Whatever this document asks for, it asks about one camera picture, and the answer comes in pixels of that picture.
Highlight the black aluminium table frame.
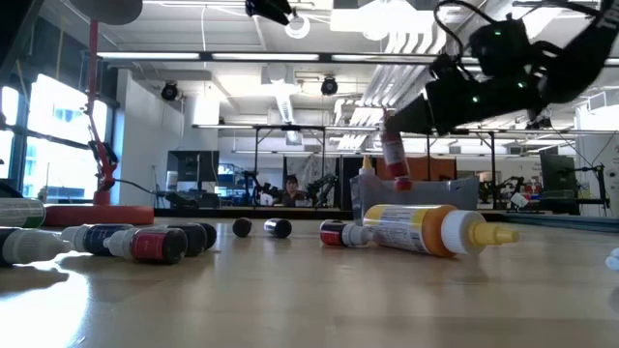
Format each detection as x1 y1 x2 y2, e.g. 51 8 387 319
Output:
0 178 619 234

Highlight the small red-label food coloring bottle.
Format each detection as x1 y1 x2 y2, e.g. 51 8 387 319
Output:
103 226 190 266

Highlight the large yellow food coloring bottle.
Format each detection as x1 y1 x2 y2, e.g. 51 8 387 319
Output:
358 154 376 178

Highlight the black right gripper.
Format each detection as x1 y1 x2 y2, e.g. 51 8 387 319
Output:
385 57 547 137

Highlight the large orange-yellow food coloring bottle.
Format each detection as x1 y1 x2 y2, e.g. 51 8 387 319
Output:
362 203 521 258

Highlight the red desk lamp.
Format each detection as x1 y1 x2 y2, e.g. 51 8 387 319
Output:
43 0 155 227

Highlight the small blue-label food coloring bottle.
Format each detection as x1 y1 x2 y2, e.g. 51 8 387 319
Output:
60 222 135 257

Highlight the large green food coloring bottle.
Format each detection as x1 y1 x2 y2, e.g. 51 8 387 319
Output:
0 196 47 229

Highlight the small black round cap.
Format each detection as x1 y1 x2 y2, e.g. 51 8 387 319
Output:
231 217 253 239

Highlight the white cable coil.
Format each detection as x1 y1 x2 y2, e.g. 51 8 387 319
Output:
283 13 311 40

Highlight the black cabinet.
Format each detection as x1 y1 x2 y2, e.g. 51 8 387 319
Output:
166 149 221 209

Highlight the black ceiling light rail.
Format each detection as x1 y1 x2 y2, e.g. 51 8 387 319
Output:
96 50 619 68

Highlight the large red food coloring bottle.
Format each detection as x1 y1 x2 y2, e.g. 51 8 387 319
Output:
379 108 414 192

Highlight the person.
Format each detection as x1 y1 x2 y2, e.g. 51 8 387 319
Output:
282 174 305 208

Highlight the black background workstation frame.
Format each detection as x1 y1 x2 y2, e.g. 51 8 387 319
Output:
425 129 497 209
253 124 328 209

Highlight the black background stand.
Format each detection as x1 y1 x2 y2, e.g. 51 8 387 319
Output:
560 163 611 217

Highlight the grey translucent plastic bin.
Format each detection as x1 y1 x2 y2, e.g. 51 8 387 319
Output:
348 173 480 226

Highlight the white ceiling duct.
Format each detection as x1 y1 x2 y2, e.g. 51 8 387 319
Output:
260 62 299 125

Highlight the black background monitor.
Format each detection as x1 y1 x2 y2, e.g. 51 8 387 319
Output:
539 153 579 214

